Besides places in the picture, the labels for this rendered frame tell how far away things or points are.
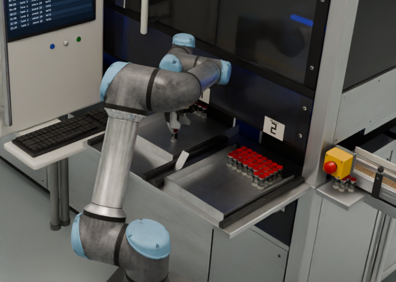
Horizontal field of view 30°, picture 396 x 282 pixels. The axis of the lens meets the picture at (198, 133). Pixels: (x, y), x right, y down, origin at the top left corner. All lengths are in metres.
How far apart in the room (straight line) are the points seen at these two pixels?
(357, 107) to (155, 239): 0.89
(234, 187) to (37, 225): 1.52
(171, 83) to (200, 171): 0.60
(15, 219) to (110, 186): 1.81
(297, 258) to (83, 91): 1.05
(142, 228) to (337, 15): 0.84
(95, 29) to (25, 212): 1.25
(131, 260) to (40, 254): 1.59
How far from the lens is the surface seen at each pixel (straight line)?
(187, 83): 1.96
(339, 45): 2.24
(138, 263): 1.96
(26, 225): 3.71
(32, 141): 2.73
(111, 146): 1.97
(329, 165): 2.35
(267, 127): 2.50
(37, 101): 2.83
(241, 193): 2.38
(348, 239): 2.90
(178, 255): 3.13
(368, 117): 2.59
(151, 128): 2.70
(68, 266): 3.44
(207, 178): 2.44
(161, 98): 1.93
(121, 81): 1.95
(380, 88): 2.58
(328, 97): 2.31
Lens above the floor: 2.20
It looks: 29 degrees down
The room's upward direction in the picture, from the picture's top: 5 degrees clockwise
